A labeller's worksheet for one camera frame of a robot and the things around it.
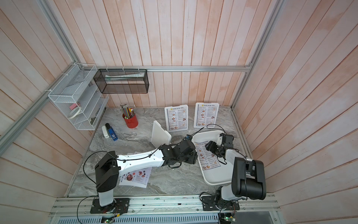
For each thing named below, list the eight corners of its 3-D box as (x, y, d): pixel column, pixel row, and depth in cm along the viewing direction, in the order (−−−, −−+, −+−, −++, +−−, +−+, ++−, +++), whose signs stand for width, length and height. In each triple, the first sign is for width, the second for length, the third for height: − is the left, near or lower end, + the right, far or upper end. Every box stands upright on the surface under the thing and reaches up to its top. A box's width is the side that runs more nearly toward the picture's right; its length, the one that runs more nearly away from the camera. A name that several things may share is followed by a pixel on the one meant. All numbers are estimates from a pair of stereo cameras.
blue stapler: (114, 141, 101) (112, 138, 98) (107, 127, 109) (105, 124, 106) (118, 139, 103) (116, 135, 99) (111, 125, 111) (109, 122, 107)
